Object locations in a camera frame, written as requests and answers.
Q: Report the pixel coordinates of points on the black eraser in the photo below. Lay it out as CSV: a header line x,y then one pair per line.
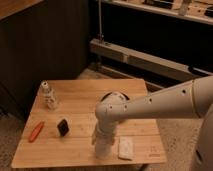
x,y
63,127

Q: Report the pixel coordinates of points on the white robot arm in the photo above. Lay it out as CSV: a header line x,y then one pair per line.
x,y
191,99

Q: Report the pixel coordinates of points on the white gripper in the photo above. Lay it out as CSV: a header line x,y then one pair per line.
x,y
106,131

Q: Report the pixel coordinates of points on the upper shelf with items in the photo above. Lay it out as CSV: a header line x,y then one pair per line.
x,y
200,11

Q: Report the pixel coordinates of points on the metal shelf rail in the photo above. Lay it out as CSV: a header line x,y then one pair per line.
x,y
145,61

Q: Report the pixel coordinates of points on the small white bottle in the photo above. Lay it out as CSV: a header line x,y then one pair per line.
x,y
49,95

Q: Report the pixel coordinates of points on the wooden table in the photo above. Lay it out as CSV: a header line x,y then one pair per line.
x,y
77,101

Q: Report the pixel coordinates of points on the dark wooden cabinet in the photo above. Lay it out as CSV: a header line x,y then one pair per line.
x,y
49,41

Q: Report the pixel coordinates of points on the white ceramic cup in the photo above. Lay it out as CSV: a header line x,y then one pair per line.
x,y
102,150

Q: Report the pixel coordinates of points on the green ceramic bowl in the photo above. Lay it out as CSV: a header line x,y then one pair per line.
x,y
120,94

